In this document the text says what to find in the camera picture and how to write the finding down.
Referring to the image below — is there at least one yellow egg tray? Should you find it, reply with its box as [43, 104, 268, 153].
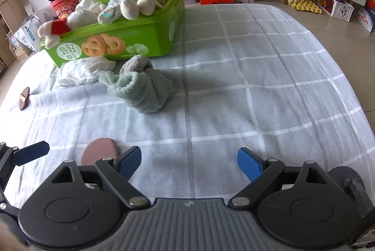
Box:
[285, 0, 323, 15]

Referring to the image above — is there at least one white paper bag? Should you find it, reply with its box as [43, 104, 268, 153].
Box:
[13, 12, 49, 53]

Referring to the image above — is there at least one pink powder puff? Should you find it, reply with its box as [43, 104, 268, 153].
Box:
[80, 137, 118, 165]

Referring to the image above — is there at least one green plastic box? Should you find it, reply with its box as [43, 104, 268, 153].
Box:
[39, 0, 186, 67]

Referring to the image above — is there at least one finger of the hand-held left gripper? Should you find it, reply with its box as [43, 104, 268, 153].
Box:
[12, 141, 50, 166]

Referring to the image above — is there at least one grey knitted sock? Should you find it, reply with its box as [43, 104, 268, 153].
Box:
[98, 54, 175, 114]

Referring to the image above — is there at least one red and white carton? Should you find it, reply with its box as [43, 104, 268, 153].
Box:
[316, 0, 354, 22]

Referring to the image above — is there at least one brown powder puff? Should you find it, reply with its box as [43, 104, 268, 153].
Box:
[19, 87, 30, 111]

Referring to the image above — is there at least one grey checked blanket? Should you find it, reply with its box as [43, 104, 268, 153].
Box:
[0, 3, 375, 210]

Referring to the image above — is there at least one rabbit doll with floral dress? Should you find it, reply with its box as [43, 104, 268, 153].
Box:
[98, 0, 163, 26]

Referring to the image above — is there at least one white cloth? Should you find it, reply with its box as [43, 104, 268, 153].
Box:
[58, 57, 117, 88]

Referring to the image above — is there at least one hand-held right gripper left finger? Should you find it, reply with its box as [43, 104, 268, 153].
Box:
[51, 146, 151, 208]

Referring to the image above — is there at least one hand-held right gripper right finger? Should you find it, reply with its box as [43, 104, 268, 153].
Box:
[228, 147, 342, 207]

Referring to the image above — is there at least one wooden bookshelf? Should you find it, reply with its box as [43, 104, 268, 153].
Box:
[0, 0, 30, 70]

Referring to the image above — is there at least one white and red plush toy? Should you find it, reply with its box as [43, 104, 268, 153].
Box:
[37, 0, 107, 49]

